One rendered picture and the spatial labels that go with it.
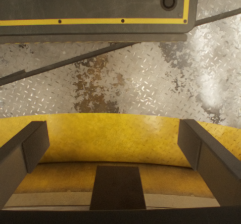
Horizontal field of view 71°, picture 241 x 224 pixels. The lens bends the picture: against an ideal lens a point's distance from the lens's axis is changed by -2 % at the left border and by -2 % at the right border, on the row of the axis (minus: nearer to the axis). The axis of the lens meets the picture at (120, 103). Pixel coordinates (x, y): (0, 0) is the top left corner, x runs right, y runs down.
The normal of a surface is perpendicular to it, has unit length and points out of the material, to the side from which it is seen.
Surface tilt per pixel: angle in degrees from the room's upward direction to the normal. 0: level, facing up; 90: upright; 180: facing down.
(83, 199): 90
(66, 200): 90
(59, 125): 0
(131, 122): 0
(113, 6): 0
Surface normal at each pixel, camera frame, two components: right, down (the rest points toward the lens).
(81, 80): 0.02, 0.29
